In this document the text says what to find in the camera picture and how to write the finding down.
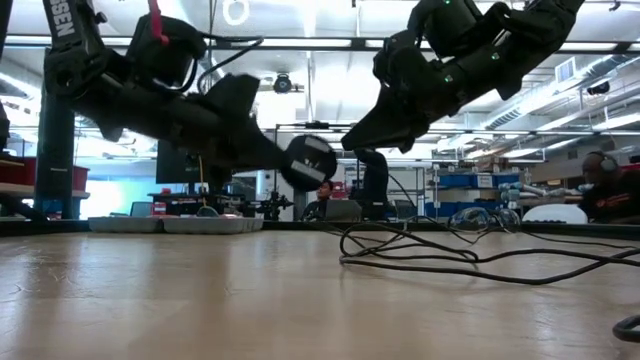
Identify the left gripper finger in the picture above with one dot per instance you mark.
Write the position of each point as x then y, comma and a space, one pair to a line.
267, 152

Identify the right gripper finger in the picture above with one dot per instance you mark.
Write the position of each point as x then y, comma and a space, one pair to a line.
395, 125

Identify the black spool with white labels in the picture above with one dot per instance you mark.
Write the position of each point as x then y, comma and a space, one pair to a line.
300, 150

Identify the grey tubular robot arm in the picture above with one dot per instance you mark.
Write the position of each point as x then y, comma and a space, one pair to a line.
530, 190

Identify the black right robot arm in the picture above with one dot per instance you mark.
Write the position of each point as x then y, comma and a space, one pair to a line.
525, 35

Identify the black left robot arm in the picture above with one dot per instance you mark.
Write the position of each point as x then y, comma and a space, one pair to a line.
125, 100

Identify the white round column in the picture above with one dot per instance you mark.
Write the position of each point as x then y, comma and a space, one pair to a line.
264, 182

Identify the small black tripod gadget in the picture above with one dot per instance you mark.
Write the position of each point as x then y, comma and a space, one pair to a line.
274, 205

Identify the black monitor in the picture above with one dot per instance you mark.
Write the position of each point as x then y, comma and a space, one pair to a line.
170, 167

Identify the person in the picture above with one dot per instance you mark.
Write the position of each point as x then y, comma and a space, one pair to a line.
322, 195
610, 195

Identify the small red box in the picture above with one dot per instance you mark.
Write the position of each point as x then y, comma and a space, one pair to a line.
340, 190

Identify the shelf with blue bins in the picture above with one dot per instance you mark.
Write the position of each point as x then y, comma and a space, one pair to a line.
465, 180

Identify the grey laptop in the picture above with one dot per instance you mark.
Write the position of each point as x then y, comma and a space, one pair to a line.
342, 211

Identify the clear safety glasses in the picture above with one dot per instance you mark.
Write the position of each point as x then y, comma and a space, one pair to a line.
507, 217

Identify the wooden work table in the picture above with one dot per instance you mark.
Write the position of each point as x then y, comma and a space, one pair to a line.
550, 200

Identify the grey headphones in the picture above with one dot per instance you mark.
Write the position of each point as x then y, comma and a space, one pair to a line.
607, 162

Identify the red storage bin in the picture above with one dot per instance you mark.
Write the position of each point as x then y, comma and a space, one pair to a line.
20, 172

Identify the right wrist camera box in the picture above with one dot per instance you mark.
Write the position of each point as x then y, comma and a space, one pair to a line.
395, 55

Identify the black overhead camera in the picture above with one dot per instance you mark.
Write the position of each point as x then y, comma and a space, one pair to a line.
282, 84

